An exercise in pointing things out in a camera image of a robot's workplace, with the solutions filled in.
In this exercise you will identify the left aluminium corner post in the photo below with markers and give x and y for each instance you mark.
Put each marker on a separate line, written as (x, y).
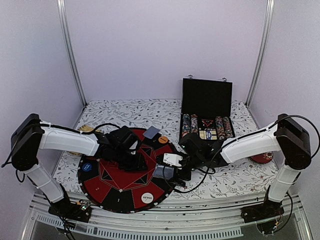
(61, 7)

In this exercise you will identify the aluminium corner post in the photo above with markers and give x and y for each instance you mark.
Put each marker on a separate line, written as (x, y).
(270, 4)
(61, 7)

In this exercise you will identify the blue checkered card deck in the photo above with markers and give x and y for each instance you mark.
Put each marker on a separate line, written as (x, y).
(163, 172)

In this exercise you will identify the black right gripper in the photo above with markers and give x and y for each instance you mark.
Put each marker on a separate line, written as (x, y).
(187, 177)

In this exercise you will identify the red floral round tin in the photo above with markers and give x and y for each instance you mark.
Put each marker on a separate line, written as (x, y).
(263, 158)

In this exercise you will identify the right aluminium corner post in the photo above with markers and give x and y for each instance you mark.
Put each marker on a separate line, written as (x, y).
(270, 4)

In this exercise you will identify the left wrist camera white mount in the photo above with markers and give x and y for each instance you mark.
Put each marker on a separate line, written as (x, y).
(133, 148)

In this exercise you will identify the white dealer button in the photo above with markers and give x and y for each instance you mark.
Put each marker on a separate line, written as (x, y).
(147, 198)

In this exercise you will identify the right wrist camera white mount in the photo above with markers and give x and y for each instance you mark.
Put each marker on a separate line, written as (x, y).
(172, 159)

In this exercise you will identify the black poker chip case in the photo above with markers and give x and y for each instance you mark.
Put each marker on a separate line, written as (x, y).
(207, 99)

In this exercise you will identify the single blue playing card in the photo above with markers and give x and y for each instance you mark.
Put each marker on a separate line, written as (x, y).
(151, 132)

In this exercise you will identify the blue small blind button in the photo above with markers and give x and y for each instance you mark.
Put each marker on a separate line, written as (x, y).
(86, 167)

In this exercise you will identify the orange big blind button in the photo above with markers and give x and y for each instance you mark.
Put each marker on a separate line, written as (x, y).
(163, 139)

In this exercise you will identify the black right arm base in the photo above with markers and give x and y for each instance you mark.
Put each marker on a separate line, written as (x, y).
(261, 211)

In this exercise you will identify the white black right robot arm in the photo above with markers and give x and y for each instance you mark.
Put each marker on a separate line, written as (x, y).
(284, 135)

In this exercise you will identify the boxed card deck in case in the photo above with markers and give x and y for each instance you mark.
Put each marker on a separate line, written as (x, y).
(209, 134)

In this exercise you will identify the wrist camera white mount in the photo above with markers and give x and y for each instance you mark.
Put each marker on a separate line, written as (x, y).
(133, 148)
(172, 159)

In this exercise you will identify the poker chip row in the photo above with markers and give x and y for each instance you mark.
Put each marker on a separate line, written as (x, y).
(185, 125)
(220, 128)
(227, 128)
(194, 123)

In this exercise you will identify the woven bamboo fan mat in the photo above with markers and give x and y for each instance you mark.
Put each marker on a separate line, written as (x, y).
(85, 128)

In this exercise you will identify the round red black poker mat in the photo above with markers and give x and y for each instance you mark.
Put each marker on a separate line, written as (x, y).
(120, 191)

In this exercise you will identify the poker chip row far right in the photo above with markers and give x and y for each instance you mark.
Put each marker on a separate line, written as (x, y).
(227, 128)

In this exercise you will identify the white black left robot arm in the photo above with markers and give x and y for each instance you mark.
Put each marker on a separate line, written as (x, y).
(33, 137)

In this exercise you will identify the poker chip row far left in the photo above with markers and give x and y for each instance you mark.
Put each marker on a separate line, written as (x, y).
(185, 125)

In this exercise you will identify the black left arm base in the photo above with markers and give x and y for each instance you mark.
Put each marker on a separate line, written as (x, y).
(78, 211)

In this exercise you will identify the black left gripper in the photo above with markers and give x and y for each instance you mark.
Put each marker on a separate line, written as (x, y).
(137, 165)

